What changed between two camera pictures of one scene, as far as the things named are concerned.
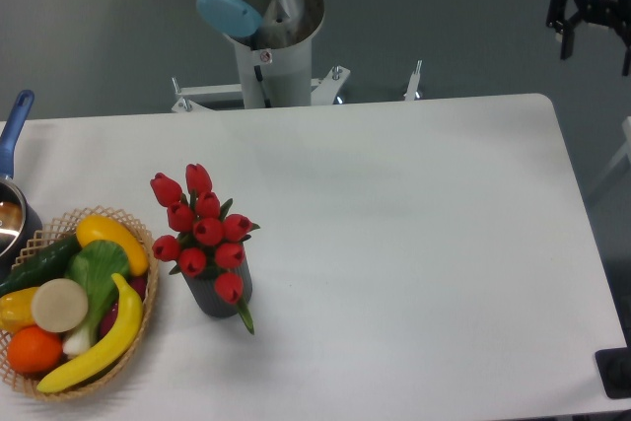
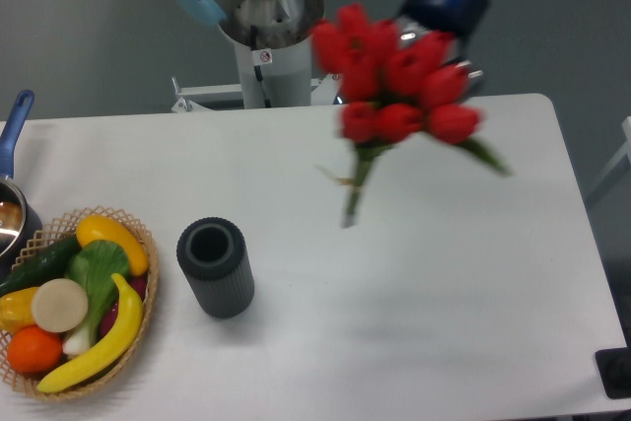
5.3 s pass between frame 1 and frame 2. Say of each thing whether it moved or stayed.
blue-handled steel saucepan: stayed
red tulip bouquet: moved
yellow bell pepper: stayed
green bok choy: stayed
